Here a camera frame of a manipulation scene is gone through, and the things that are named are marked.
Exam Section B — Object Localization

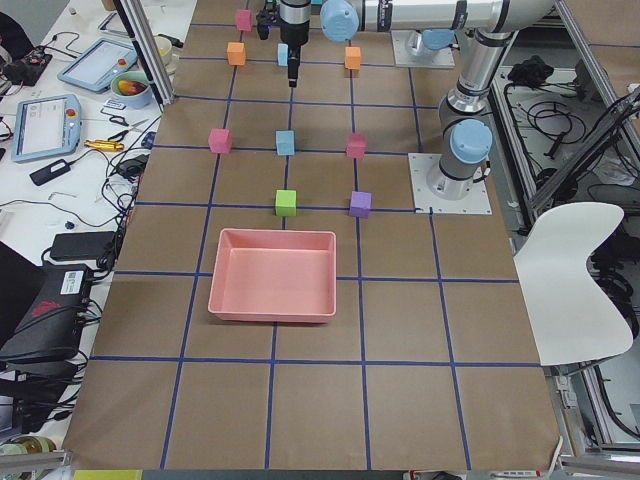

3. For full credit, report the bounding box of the bowl with fruit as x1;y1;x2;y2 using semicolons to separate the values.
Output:
111;71;153;109

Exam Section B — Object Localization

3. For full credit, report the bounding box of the orange block far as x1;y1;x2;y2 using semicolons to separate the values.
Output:
226;42;247;66

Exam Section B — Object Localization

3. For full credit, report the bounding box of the light blue block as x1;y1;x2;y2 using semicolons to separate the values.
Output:
275;130;295;156
277;43;289;67

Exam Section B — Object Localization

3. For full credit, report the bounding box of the pink plastic tray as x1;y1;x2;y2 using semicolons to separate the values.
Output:
208;228;337;323

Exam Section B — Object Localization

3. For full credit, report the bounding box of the purple block near tray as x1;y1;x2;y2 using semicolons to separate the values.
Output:
348;191;372;218

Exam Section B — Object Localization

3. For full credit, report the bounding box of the teach pendant tablet near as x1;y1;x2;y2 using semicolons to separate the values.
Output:
11;94;82;163

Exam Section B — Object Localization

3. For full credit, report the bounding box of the black power adapter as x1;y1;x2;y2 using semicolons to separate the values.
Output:
49;231;115;261

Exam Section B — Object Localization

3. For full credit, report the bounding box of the dark pink block far corner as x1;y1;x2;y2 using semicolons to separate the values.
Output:
235;9;253;32

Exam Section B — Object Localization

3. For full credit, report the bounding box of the gold metal tool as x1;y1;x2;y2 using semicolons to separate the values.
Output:
84;140;125;152

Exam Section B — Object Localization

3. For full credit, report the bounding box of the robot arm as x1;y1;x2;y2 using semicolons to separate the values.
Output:
320;1;511;201

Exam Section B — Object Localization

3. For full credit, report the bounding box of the aluminium frame post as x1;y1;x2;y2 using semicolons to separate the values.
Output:
114;0;175;106

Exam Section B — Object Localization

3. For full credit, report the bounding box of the white chair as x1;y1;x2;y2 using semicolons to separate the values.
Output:
514;202;633;366

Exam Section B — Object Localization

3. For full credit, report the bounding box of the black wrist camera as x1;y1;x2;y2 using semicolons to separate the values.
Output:
256;4;278;40

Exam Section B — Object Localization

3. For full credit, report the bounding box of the dark pink block front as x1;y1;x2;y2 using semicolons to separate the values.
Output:
345;133;367;159

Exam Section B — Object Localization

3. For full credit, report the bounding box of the orange block near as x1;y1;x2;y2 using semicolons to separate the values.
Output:
344;46;362;71

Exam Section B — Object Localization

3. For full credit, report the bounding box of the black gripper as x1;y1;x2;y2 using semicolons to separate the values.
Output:
278;0;311;88

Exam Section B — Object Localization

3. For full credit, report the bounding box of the orange block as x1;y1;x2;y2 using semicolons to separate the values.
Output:
226;42;247;66
344;46;362;71

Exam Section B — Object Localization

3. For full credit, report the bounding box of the green foam block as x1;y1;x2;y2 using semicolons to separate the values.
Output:
275;189;297;217

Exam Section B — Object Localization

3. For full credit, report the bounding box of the pink block near arm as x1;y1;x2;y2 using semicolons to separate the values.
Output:
208;128;233;154

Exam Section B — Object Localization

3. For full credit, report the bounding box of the teach pendant tablet far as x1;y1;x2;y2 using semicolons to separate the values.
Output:
57;38;138;92

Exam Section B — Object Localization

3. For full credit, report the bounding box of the teach pendant tablet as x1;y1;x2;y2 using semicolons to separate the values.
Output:
57;38;138;92
11;94;82;163

